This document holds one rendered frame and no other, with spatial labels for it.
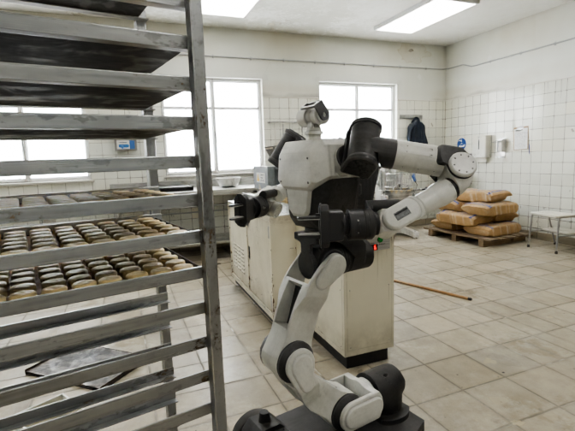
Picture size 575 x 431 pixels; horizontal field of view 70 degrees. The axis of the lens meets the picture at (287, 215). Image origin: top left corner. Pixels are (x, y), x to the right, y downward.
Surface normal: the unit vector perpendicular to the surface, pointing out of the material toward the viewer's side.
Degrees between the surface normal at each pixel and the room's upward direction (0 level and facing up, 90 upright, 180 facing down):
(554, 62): 90
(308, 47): 90
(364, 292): 90
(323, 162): 85
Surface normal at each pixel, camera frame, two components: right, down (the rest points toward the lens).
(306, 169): -0.84, 0.11
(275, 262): 0.36, 0.11
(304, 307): 0.43, 0.51
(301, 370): 0.54, 0.10
